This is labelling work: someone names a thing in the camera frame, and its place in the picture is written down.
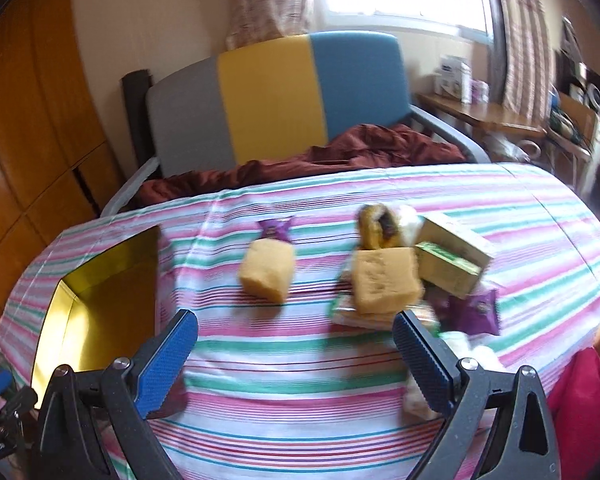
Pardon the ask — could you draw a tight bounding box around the cluttered shelf rack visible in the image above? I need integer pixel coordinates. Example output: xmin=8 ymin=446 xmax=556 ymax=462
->
xmin=545 ymin=15 xmax=600 ymax=201

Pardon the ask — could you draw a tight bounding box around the black rolled mat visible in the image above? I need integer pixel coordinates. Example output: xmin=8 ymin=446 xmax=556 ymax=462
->
xmin=121 ymin=70 xmax=154 ymax=167

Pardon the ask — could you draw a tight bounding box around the white box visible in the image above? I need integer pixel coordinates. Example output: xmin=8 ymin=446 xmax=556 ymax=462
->
xmin=432 ymin=55 xmax=473 ymax=103

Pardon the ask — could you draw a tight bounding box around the pink patterned curtain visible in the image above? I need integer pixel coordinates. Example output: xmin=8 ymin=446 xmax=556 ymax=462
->
xmin=487 ymin=0 xmax=556 ymax=121
xmin=225 ymin=0 xmax=313 ymax=51

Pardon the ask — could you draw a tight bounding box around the maroon box with gold lining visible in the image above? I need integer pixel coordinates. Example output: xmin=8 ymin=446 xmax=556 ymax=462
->
xmin=30 ymin=224 xmax=188 ymax=420

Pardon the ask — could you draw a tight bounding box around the purple snack packet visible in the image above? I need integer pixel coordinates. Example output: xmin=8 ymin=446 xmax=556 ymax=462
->
xmin=432 ymin=287 xmax=501 ymax=336

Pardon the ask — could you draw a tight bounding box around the chocolate swirl bread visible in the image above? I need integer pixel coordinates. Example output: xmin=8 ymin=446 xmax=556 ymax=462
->
xmin=356 ymin=203 xmax=406 ymax=251

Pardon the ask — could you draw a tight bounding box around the yellow cake with holes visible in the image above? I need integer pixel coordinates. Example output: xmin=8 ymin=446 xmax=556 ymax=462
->
xmin=351 ymin=247 xmax=425 ymax=316

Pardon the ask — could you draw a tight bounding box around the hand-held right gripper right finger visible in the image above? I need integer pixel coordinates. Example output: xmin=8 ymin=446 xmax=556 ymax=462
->
xmin=392 ymin=310 xmax=563 ymax=480

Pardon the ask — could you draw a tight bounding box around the maroon blanket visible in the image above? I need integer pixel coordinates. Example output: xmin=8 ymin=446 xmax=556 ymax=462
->
xmin=125 ymin=122 xmax=468 ymax=211

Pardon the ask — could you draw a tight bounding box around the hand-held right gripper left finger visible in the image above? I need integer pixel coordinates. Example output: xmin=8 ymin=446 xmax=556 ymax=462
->
xmin=32 ymin=309 xmax=199 ymax=480

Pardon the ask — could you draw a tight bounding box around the wooden desk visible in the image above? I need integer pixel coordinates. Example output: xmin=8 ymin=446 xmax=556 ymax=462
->
xmin=415 ymin=91 xmax=548 ymax=161

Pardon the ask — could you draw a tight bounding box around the wooden wardrobe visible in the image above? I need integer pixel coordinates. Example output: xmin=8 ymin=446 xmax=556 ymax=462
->
xmin=0 ymin=0 xmax=126 ymax=356

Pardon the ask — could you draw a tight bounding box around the striped bed sheet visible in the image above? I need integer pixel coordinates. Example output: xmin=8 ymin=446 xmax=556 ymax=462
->
xmin=0 ymin=162 xmax=600 ymax=480

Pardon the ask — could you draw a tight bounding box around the grey yellow blue sofa chair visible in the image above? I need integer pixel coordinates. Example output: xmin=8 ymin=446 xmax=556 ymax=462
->
xmin=100 ymin=30 xmax=491 ymax=218

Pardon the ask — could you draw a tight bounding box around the red cloth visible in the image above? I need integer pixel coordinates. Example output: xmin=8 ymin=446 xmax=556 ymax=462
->
xmin=547 ymin=345 xmax=600 ymax=480

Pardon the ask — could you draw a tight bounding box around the pale sponge cake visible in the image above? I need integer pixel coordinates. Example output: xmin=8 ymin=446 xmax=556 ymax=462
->
xmin=237 ymin=215 xmax=297 ymax=305

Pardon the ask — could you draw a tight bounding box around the green and cream carton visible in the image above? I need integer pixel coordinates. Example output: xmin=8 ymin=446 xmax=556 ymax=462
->
xmin=414 ymin=241 xmax=483 ymax=297
xmin=420 ymin=212 xmax=496 ymax=271

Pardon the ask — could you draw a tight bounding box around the green-edged cracker packet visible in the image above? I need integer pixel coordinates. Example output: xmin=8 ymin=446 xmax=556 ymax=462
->
xmin=329 ymin=255 xmax=398 ymax=332

